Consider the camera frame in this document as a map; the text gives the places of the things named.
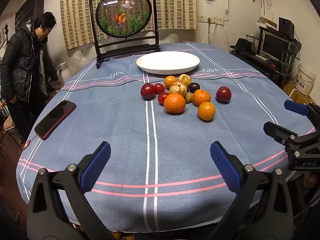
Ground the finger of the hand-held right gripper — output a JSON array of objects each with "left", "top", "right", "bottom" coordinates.
[
  {"left": 284, "top": 100, "right": 320, "bottom": 128},
  {"left": 263, "top": 121, "right": 320, "bottom": 157}
]

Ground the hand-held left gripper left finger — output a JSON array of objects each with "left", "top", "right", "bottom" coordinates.
[{"left": 26, "top": 141, "right": 118, "bottom": 240}]

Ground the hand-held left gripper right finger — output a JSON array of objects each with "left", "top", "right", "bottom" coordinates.
[{"left": 210, "top": 141, "right": 297, "bottom": 240}]

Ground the large red plum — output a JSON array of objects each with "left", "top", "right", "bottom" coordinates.
[
  {"left": 140, "top": 83, "right": 156, "bottom": 101},
  {"left": 216, "top": 86, "right": 232, "bottom": 103}
]

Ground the large orange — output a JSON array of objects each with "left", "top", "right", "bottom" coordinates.
[{"left": 164, "top": 93, "right": 186, "bottom": 115}]

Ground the pale pomegranate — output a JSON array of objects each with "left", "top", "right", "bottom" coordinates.
[{"left": 169, "top": 81, "right": 188, "bottom": 97}]

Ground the yellow spotted pear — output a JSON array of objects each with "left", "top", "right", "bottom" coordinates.
[{"left": 178, "top": 74, "right": 192, "bottom": 87}]

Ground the small yellowish orange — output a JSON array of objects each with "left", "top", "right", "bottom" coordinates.
[{"left": 164, "top": 76, "right": 178, "bottom": 89}]

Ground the white round plate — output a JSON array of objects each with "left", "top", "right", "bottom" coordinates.
[{"left": 136, "top": 51, "right": 201, "bottom": 75}]

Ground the white plastic bucket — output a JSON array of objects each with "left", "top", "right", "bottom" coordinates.
[{"left": 295, "top": 64, "right": 317, "bottom": 96}]

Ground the blue striped tablecloth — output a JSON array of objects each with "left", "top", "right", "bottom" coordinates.
[{"left": 16, "top": 42, "right": 317, "bottom": 233}]

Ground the black computer desk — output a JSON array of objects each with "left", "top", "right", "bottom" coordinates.
[{"left": 230, "top": 47, "right": 300, "bottom": 85}]

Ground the dark red smartphone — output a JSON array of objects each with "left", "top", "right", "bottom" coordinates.
[{"left": 34, "top": 100, "right": 77, "bottom": 141}]

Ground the computer monitor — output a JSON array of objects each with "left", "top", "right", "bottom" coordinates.
[{"left": 260, "top": 32, "right": 292, "bottom": 60}]

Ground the red phone charm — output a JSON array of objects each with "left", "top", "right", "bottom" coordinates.
[{"left": 20, "top": 136, "right": 40, "bottom": 154}]

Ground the black speaker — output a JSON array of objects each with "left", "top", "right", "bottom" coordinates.
[{"left": 278, "top": 17, "right": 295, "bottom": 34}]

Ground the black hat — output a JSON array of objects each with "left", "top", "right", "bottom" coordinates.
[{"left": 229, "top": 38, "right": 253, "bottom": 52}]

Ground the cardboard box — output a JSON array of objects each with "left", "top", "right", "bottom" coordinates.
[{"left": 259, "top": 17, "right": 278, "bottom": 29}]

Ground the white kettle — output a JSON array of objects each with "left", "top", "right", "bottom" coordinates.
[{"left": 56, "top": 62, "right": 73, "bottom": 84}]

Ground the beige checked curtain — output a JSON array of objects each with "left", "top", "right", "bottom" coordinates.
[{"left": 59, "top": 0, "right": 198, "bottom": 50}]

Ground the dark wooden cabinet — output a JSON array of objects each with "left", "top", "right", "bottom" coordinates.
[{"left": 14, "top": 0, "right": 45, "bottom": 30}]

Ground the white power cable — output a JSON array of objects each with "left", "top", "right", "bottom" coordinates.
[{"left": 201, "top": 23, "right": 218, "bottom": 43}]

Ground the round goldfish screen black frame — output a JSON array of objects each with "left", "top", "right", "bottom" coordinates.
[{"left": 88, "top": 0, "right": 160, "bottom": 69}]

